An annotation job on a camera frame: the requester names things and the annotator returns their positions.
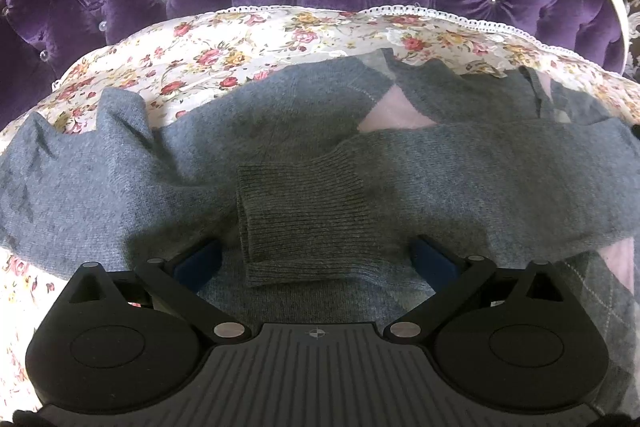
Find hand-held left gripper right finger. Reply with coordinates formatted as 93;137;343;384
382;234;564;343

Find grey argyle knit sweater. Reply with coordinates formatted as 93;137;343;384
0;48;640;403

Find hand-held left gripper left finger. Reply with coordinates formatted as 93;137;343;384
67;239;254;343

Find floral quilted blanket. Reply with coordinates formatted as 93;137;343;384
0;4;640;414

